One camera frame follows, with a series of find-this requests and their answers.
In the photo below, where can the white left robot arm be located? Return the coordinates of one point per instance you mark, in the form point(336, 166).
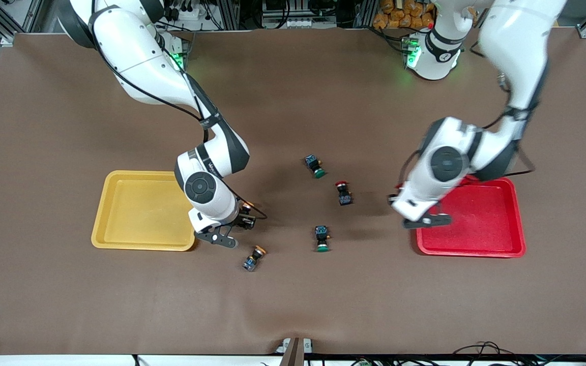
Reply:
point(511, 46)

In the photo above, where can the white power strip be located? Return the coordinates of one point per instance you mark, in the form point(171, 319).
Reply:
point(188, 12)

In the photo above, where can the yellow plastic tray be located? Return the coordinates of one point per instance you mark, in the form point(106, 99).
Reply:
point(140, 211)

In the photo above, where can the green push button switch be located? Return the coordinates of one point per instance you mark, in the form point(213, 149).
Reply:
point(315, 166)
point(322, 237)

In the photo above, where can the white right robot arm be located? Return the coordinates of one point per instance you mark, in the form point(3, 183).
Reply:
point(135, 56)

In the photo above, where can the pile of orange objects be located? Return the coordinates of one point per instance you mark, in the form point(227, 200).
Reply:
point(405, 14)

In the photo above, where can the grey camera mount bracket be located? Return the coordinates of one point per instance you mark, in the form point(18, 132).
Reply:
point(294, 351)

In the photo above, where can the red plastic tray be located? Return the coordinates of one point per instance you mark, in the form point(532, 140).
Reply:
point(481, 223)

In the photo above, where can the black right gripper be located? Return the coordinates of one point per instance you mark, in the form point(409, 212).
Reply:
point(242, 220)

